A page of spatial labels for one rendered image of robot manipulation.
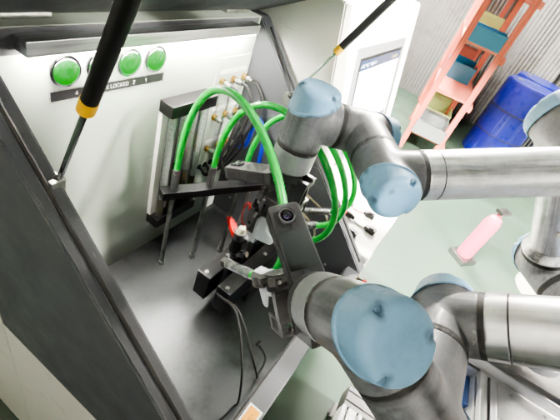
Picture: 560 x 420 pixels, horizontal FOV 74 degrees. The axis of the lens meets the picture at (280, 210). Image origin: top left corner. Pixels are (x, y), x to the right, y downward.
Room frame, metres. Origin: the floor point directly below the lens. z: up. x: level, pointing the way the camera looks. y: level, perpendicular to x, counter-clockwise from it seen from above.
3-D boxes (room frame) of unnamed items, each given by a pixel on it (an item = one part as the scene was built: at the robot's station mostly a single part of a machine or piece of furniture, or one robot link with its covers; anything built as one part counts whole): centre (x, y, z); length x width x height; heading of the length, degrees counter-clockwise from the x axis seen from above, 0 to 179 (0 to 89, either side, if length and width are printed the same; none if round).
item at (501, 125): (5.32, -2.37, 0.49); 1.28 x 0.79 x 0.97; 167
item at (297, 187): (0.58, 0.01, 1.27); 0.09 x 0.08 x 0.12; 71
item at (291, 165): (0.58, 0.01, 1.35); 0.08 x 0.08 x 0.05
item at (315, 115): (0.58, 0.01, 1.43); 0.09 x 0.08 x 0.11; 109
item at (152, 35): (0.68, 0.31, 1.43); 0.54 x 0.03 x 0.02; 161
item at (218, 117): (0.91, 0.23, 1.20); 0.13 x 0.03 x 0.31; 161
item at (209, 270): (0.71, 0.02, 0.91); 0.34 x 0.10 x 0.15; 161
